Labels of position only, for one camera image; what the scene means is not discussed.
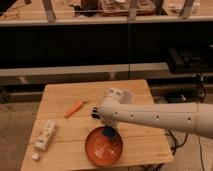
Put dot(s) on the cluttered tray on bench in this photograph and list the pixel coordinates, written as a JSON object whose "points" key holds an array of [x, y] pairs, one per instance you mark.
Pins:
{"points": [[121, 7]]}

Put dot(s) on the orange carrot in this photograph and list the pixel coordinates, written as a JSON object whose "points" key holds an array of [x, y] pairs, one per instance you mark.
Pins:
{"points": [[74, 108]]}

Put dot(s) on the wooden table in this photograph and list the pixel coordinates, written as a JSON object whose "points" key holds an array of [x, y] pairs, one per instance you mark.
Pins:
{"points": [[66, 152]]}

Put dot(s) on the translucent plastic cup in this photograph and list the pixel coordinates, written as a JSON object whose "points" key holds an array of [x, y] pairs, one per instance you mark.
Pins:
{"points": [[127, 97]]}

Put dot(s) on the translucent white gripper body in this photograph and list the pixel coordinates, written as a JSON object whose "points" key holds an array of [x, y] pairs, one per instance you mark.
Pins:
{"points": [[110, 128]]}

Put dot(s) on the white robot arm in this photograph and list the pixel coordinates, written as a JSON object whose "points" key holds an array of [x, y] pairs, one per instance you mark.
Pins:
{"points": [[196, 118]]}

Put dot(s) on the black power adapter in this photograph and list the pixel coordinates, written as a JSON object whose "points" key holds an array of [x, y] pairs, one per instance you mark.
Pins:
{"points": [[177, 98]]}

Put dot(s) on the black box on shelf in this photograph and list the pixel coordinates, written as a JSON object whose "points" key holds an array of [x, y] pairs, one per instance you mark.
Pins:
{"points": [[183, 61]]}

